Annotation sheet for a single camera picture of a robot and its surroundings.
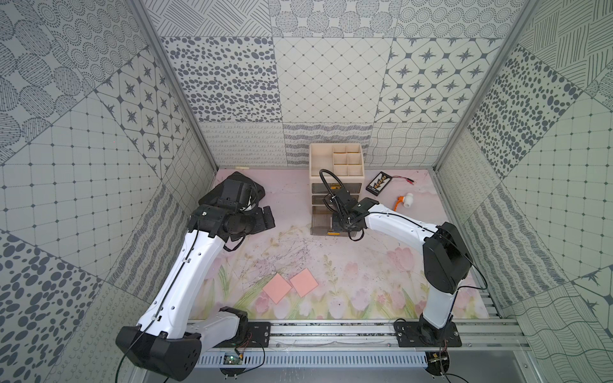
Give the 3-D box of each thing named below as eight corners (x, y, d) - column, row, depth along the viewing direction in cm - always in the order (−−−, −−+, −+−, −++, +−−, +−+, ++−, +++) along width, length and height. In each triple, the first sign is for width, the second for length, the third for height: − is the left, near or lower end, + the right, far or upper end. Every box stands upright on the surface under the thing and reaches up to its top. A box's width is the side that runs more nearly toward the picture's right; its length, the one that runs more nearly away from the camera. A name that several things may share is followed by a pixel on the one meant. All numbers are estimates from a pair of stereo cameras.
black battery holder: (365, 190, 115) (366, 186, 113) (380, 173, 123) (381, 170, 121) (377, 197, 113) (378, 193, 111) (391, 179, 120) (393, 176, 118)
